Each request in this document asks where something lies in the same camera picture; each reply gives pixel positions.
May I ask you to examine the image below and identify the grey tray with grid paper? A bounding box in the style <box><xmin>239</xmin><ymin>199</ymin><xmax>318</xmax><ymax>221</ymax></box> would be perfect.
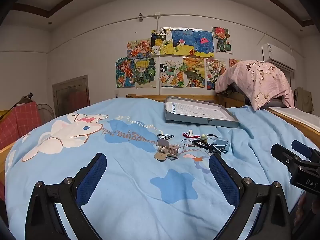
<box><xmin>164</xmin><ymin>96</ymin><xmax>240</xmax><ymax>128</ymax></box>

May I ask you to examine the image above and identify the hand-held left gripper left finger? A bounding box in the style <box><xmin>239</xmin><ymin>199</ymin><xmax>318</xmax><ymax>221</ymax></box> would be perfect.
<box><xmin>25</xmin><ymin>152</ymin><xmax>108</xmax><ymax>240</ymax></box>

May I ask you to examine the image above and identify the beige hair claw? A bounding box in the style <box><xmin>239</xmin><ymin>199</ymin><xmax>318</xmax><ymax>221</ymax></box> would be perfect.
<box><xmin>154</xmin><ymin>139</ymin><xmax>181</xmax><ymax>161</ymax></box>

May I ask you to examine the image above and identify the red plaid cloth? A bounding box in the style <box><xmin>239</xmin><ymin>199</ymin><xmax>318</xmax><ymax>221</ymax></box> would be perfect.
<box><xmin>0</xmin><ymin>101</ymin><xmax>42</xmax><ymax>150</ymax></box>

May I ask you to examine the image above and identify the wooden bed frame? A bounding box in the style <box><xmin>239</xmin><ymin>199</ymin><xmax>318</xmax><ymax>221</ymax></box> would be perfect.
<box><xmin>0</xmin><ymin>94</ymin><xmax>320</xmax><ymax>180</ymax></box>

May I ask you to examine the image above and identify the white mattress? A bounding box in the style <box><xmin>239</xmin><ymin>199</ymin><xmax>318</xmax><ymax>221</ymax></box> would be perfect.
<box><xmin>267</xmin><ymin>106</ymin><xmax>320</xmax><ymax>117</ymax></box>

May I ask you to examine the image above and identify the metal wire frame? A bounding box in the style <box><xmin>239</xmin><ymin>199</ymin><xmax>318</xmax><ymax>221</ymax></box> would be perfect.
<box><xmin>37</xmin><ymin>102</ymin><xmax>55</xmax><ymax>124</ymax></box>

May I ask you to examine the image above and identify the person's right hand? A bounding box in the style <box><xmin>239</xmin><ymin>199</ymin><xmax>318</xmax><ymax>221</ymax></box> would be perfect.
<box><xmin>294</xmin><ymin>194</ymin><xmax>313</xmax><ymax>228</ymax></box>

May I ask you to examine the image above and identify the pink floral cloth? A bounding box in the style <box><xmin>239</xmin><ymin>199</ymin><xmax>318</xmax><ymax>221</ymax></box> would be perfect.
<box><xmin>215</xmin><ymin>59</ymin><xmax>295</xmax><ymax>112</ymax></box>

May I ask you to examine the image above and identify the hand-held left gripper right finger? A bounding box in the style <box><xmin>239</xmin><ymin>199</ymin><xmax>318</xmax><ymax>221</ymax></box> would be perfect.
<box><xmin>209</xmin><ymin>154</ymin><xmax>292</xmax><ymax>240</ymax></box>

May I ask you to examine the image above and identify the brown door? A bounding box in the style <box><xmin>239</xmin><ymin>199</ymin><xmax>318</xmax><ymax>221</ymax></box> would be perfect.
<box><xmin>52</xmin><ymin>75</ymin><xmax>90</xmax><ymax>118</ymax></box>

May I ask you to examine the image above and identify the light blue printed blanket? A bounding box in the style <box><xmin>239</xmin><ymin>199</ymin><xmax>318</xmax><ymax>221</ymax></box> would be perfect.
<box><xmin>5</xmin><ymin>96</ymin><xmax>320</xmax><ymax>240</ymax></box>

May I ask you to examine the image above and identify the white air conditioner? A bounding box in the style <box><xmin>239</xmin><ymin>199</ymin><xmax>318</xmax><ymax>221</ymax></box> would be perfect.
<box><xmin>262</xmin><ymin>43</ymin><xmax>297</xmax><ymax>70</ymax></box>

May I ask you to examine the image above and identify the group of colourful wall drawings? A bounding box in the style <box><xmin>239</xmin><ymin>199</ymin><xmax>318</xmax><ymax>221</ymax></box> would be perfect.
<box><xmin>115</xmin><ymin>26</ymin><xmax>242</xmax><ymax>90</ymax></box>

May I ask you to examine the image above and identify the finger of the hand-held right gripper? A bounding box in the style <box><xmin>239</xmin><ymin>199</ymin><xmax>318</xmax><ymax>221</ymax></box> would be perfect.
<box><xmin>271</xmin><ymin>144</ymin><xmax>300</xmax><ymax>173</ymax></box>
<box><xmin>292</xmin><ymin>140</ymin><xmax>320</xmax><ymax>161</ymax></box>

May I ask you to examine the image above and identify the white cable conduit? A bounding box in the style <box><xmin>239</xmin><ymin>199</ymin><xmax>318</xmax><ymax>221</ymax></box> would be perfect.
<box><xmin>138</xmin><ymin>11</ymin><xmax>161</xmax><ymax>29</ymax></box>

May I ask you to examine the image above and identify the olive jacket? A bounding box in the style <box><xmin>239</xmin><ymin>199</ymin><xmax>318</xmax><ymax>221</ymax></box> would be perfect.
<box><xmin>294</xmin><ymin>87</ymin><xmax>314</xmax><ymax>113</ymax></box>

